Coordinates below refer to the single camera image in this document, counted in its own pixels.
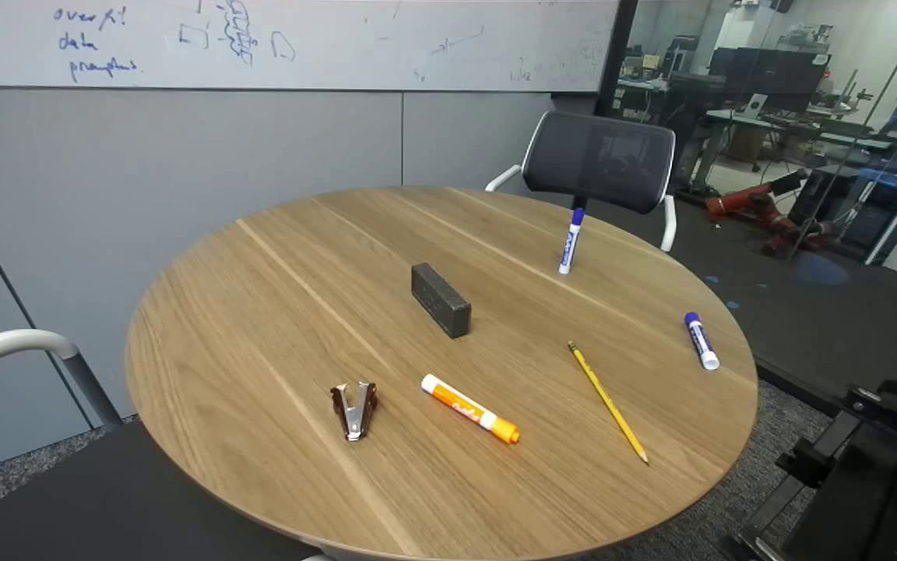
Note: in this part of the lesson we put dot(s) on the thick blue whiteboard marker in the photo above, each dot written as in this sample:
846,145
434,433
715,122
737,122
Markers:
701,342

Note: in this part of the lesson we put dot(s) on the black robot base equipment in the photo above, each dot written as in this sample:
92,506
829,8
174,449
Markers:
838,490

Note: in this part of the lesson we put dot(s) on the orange whiteboard marker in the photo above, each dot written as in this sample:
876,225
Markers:
471,409

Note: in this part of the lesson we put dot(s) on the slim blue whiteboard marker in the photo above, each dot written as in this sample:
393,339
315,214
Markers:
572,242

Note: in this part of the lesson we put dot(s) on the black whiteboard eraser block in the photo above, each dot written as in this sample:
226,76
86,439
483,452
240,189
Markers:
441,300

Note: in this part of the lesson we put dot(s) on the round wooden table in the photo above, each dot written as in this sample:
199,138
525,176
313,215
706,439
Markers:
237,343

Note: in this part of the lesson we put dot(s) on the metal staple remover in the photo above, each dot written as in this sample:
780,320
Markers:
354,408

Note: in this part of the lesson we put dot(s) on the yellow pencil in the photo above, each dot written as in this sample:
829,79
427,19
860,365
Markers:
607,404

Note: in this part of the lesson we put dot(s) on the dark grey office chair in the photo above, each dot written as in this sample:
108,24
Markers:
598,157

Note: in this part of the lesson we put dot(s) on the red floor equipment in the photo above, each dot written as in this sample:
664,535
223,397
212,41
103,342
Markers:
757,205

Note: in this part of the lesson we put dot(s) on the white whiteboard with writing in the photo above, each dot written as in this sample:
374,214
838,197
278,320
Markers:
307,45

